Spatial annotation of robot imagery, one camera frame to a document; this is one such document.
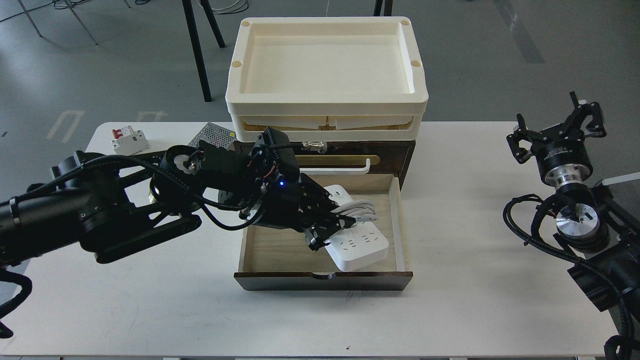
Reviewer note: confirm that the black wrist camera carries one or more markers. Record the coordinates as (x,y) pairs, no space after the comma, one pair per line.
(272,157)

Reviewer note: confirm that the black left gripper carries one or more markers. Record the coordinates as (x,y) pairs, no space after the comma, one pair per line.
(304,206)

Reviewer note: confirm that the black table leg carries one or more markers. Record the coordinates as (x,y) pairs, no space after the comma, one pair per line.
(195,41)

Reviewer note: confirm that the cream plastic tray organizer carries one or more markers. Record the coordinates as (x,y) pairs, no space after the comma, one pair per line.
(327,79)

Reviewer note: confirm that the white circuit breaker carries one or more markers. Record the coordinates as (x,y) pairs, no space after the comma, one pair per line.
(128,141)

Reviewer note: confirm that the white drawer handle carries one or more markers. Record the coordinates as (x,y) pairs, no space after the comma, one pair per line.
(339,171)

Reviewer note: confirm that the metal mesh power supply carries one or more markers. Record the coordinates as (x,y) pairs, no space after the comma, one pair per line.
(214,134)

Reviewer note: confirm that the white power strip with cable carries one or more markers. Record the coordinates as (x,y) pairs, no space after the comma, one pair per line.
(363,243)

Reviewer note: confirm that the open wooden drawer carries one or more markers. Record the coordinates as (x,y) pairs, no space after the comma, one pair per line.
(279,260)

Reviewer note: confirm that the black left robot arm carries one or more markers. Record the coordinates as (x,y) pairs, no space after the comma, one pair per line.
(117,205)

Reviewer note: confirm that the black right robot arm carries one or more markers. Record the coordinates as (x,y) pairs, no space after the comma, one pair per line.
(579,224)

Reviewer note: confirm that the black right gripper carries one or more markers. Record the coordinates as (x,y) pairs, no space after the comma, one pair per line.
(554,148)

